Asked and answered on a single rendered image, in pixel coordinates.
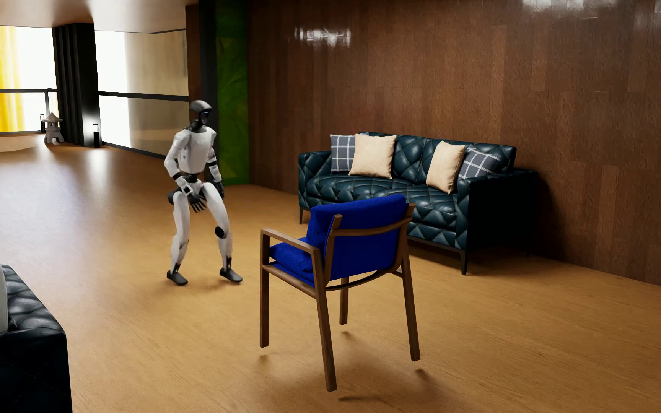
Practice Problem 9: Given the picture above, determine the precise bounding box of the white right robot leg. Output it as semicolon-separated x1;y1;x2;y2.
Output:
168;188;194;273

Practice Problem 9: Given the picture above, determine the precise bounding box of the white robot leg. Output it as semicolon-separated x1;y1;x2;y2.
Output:
197;181;234;270
168;188;194;273

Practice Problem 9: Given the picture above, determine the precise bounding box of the white left robot leg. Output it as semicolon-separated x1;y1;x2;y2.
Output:
197;181;234;270

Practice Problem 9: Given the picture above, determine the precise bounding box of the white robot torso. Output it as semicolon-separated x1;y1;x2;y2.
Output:
177;126;217;183

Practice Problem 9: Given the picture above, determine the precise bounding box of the black robot head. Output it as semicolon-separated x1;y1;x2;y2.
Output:
189;100;213;129

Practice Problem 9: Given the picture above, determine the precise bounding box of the grey plaid cushion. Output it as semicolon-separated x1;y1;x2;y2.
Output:
330;133;357;174
458;146;502;180

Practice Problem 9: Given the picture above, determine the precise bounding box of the blue cushioned wooden armchair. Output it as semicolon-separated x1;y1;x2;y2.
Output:
259;194;421;393

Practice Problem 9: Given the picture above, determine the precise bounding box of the beige cushion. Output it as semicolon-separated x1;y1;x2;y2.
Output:
348;133;397;180
425;140;467;195

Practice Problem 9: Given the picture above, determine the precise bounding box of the grey stone lantern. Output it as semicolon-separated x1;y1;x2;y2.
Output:
44;112;65;145

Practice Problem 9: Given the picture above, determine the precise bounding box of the dark pleated curtain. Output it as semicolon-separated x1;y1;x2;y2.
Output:
52;22;101;147

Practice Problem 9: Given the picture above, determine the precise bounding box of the dark teal quilted leather sofa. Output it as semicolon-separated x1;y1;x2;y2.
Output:
298;132;538;275

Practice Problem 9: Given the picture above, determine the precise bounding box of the black balcony railing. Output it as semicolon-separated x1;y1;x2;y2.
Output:
0;88;59;135

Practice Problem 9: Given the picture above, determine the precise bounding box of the yellow curtain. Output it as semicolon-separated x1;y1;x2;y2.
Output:
0;24;25;133

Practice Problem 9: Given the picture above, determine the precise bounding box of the black quilted leather sofa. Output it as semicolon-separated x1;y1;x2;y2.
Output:
0;264;73;413

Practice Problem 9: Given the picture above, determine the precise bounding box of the green wall panel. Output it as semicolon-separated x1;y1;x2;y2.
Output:
214;0;250;186

